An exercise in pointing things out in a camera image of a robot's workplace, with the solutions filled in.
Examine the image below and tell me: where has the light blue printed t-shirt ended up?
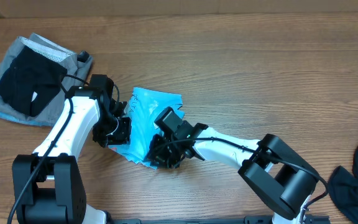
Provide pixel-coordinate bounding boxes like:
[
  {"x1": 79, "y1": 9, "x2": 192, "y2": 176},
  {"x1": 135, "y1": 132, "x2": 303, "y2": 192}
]
[{"x1": 108, "y1": 87, "x2": 185, "y2": 169}]

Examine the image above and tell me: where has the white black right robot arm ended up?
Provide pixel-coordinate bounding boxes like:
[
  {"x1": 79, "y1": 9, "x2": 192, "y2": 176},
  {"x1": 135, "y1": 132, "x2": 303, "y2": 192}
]
[{"x1": 147, "y1": 107, "x2": 329, "y2": 223}]

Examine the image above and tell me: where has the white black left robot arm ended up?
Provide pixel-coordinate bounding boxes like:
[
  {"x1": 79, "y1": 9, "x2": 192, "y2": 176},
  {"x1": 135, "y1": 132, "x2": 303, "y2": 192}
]
[{"x1": 7, "y1": 74, "x2": 131, "y2": 224}]

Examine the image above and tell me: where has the grey folded garment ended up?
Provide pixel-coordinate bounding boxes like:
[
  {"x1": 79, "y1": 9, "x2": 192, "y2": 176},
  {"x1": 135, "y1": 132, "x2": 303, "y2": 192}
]
[{"x1": 0, "y1": 33, "x2": 93, "y2": 126}]

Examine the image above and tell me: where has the dark folded garment in pile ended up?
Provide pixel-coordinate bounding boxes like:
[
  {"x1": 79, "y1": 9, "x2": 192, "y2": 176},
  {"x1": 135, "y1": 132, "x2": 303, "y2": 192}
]
[{"x1": 0, "y1": 46, "x2": 67, "y2": 117}]

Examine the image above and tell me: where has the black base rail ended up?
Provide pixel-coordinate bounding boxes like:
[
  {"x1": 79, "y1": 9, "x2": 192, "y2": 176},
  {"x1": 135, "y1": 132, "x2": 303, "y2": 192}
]
[{"x1": 106, "y1": 214, "x2": 332, "y2": 224}]

